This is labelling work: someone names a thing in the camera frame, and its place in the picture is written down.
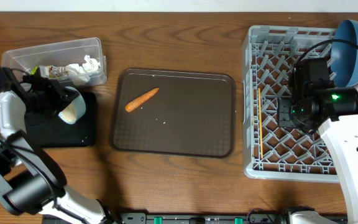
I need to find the yellow green snack wrapper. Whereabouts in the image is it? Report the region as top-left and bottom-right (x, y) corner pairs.
(30, 67), (41, 75)

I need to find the light blue rice bowl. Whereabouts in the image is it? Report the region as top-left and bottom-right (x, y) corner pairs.
(58, 86), (86, 124)

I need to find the white tissue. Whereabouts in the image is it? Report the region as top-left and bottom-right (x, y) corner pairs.
(42, 54), (101, 87)

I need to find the large blue plate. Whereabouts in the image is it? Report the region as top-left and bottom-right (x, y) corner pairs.
(331, 20), (358, 87)

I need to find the orange carrot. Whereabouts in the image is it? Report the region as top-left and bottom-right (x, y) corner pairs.
(125, 88), (160, 112)

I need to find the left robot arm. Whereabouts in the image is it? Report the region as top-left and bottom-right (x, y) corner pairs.
(0, 67), (115, 223)

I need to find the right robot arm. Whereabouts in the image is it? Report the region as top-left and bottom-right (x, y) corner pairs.
(277, 87), (358, 223)

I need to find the clear plastic waste bin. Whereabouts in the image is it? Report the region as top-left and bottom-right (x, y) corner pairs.
(1, 37), (107, 88)

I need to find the grey dishwasher rack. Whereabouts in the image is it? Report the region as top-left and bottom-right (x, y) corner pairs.
(242, 26), (358, 183)

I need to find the black plastic tray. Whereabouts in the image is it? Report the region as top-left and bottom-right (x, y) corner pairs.
(25, 92), (98, 148)

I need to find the brown serving tray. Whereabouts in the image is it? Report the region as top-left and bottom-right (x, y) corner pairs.
(109, 68), (236, 158)

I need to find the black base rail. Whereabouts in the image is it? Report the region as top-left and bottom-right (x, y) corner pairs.
(119, 207), (316, 224)

